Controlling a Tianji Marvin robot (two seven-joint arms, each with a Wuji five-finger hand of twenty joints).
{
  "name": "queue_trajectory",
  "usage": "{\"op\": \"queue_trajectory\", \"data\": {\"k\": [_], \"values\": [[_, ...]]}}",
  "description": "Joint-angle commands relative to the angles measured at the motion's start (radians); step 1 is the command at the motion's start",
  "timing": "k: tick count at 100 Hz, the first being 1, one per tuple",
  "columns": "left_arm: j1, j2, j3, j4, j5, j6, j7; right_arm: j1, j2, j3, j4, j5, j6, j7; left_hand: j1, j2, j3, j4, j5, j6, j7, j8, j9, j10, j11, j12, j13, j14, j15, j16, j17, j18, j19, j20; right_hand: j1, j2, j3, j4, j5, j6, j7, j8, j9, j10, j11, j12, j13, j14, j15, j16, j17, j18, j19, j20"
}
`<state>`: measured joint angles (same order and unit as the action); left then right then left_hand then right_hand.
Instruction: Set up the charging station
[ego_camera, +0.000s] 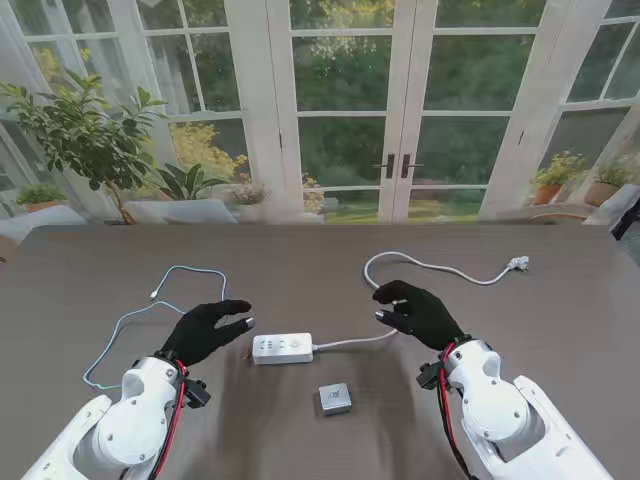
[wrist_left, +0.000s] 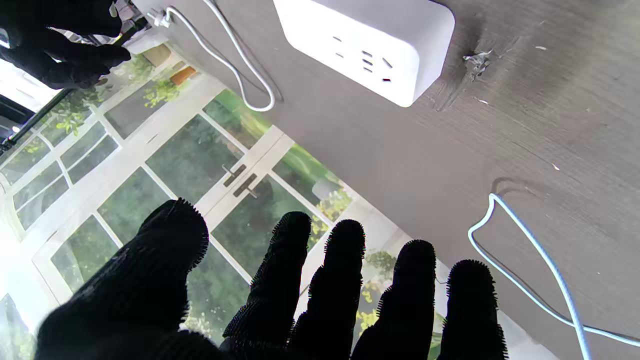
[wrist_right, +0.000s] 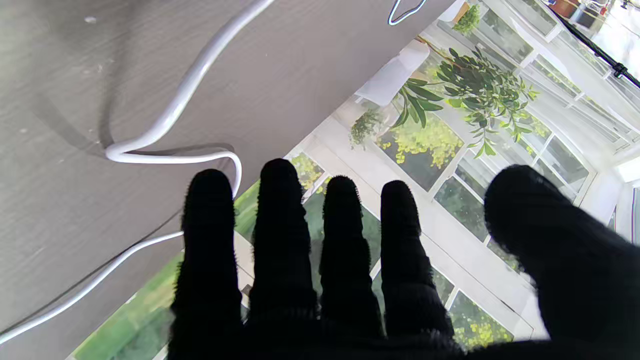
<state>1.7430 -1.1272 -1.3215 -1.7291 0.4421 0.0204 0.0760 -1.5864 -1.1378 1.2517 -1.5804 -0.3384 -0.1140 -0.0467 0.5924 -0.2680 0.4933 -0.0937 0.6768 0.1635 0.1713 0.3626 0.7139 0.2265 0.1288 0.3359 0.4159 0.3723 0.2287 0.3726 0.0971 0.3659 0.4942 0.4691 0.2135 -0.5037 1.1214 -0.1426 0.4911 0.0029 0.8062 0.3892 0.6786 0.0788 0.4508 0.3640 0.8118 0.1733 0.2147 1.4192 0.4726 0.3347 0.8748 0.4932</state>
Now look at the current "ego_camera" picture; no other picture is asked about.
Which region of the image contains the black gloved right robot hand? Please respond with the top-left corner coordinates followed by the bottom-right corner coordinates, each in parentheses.
top-left (371, 279), bottom-right (469, 352)

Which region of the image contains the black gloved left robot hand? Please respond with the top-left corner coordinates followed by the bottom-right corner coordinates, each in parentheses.
top-left (160, 298), bottom-right (258, 369)

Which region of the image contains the light blue USB cable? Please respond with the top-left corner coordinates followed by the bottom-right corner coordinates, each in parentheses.
top-left (82, 265), bottom-right (231, 392)

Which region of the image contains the white power strip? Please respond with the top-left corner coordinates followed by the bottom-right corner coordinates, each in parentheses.
top-left (251, 332), bottom-right (316, 367)

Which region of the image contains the white power cord with plug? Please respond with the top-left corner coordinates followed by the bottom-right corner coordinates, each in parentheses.
top-left (312, 251), bottom-right (531, 351)

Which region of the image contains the grey charger adapter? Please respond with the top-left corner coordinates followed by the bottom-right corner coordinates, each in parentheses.
top-left (317, 381), bottom-right (353, 417)

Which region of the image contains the white planter box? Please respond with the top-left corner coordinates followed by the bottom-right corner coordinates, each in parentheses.
top-left (122, 198), bottom-right (239, 225)

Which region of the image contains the flowering plant in white pot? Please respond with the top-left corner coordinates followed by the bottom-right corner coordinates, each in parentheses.
top-left (227, 180), bottom-right (274, 224)

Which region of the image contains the broad leaf green plant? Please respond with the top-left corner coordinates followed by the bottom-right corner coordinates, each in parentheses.
top-left (154, 162), bottom-right (229, 202)

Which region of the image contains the plant in terracotta pot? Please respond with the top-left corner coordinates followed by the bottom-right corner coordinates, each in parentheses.
top-left (529, 151), bottom-right (589, 207)

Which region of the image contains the white glass door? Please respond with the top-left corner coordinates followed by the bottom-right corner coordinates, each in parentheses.
top-left (399, 0), bottom-right (577, 224)
top-left (264, 0), bottom-right (407, 224)

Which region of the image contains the small bushy potted plant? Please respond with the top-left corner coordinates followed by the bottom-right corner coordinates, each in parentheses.
top-left (14, 183), bottom-right (69, 214)

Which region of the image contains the plant in tan pot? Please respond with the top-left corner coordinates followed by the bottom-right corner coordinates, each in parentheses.
top-left (583, 151), bottom-right (640, 208)

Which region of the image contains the black stand piece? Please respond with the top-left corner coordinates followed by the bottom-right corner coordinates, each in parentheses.
top-left (610, 186), bottom-right (640, 242)

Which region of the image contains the tall leafy green plant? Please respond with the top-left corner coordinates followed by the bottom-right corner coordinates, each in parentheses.
top-left (0, 69), bottom-right (169, 225)

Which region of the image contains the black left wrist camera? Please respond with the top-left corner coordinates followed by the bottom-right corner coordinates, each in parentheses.
top-left (181, 378), bottom-right (212, 409)

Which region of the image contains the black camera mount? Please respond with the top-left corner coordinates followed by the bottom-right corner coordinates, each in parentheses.
top-left (417, 362), bottom-right (444, 391)

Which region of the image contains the dark door handle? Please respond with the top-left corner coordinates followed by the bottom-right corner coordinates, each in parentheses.
top-left (372, 153), bottom-right (397, 179)
top-left (399, 153), bottom-right (426, 179)

